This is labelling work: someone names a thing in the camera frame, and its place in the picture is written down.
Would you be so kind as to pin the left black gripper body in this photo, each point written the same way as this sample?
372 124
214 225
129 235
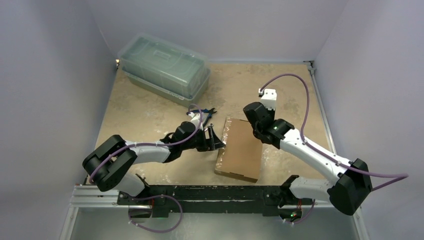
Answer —
199 141

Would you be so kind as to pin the brown cardboard express box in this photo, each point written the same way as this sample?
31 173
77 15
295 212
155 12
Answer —
241 157

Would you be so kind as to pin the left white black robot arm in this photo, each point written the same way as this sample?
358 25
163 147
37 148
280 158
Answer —
108 166

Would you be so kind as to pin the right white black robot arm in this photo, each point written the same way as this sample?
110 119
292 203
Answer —
346 184

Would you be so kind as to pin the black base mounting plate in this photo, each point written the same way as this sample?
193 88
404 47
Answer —
267 200

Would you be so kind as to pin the clear plastic storage bin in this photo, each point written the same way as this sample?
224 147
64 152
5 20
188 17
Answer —
166 69

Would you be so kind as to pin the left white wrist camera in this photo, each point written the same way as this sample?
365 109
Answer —
196 119

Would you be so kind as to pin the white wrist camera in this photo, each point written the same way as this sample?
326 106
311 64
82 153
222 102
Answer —
268 98
196 119

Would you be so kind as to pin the blue handled pliers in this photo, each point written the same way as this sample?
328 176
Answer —
206 114

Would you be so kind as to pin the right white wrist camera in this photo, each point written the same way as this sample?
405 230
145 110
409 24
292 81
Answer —
268 98

